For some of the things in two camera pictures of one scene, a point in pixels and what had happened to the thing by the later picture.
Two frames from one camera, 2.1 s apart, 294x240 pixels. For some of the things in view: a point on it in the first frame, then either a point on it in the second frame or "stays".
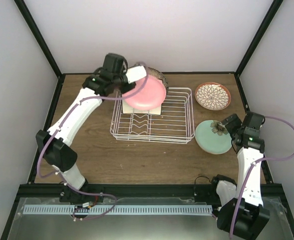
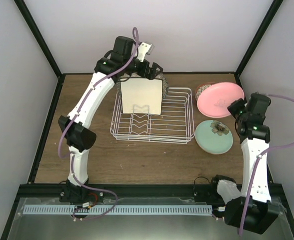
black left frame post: [40, 40] stays
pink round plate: [151, 95] to [214, 99]
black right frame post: [275, 7] stays
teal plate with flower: [213, 136] stays
